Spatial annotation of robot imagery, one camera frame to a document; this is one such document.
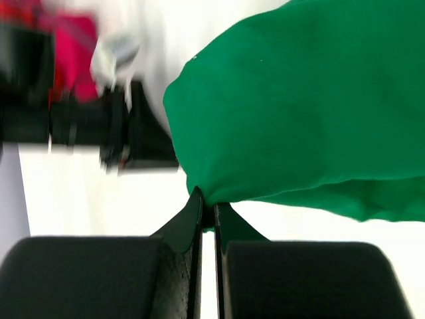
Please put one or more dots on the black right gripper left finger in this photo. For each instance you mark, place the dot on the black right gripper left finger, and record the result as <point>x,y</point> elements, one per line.
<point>108,277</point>

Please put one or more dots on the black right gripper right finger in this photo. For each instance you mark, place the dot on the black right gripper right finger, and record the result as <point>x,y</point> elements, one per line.
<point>259,278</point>

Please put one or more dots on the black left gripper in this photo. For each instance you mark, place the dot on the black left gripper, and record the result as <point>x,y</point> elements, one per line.
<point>102,123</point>

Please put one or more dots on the green t shirt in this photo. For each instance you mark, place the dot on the green t shirt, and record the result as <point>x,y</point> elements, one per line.
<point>315,104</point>

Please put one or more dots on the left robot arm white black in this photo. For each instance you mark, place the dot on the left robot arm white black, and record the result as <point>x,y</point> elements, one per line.
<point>27,74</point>

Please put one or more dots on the pink folded t shirt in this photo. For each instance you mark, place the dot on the pink folded t shirt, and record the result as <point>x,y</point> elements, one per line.
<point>75,38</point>

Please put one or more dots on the red folded t shirt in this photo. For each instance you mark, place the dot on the red folded t shirt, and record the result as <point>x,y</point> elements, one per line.
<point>24,13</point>

